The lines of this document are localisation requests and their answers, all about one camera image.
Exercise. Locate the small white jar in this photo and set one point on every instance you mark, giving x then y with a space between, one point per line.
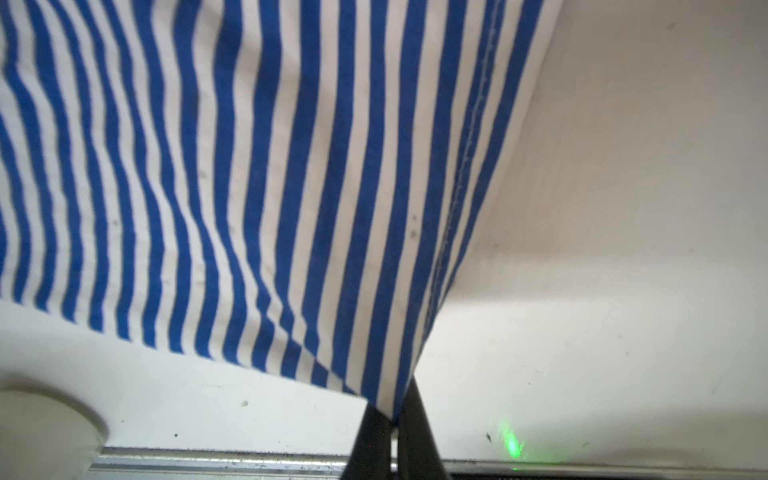
45 435

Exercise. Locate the navy striped tank top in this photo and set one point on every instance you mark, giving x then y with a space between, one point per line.
287 186

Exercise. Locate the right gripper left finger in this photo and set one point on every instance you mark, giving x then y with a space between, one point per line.
370 458

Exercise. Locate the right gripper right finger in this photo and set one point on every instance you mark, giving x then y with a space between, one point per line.
417 454

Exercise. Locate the aluminium front rail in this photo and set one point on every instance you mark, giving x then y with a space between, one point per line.
149 463

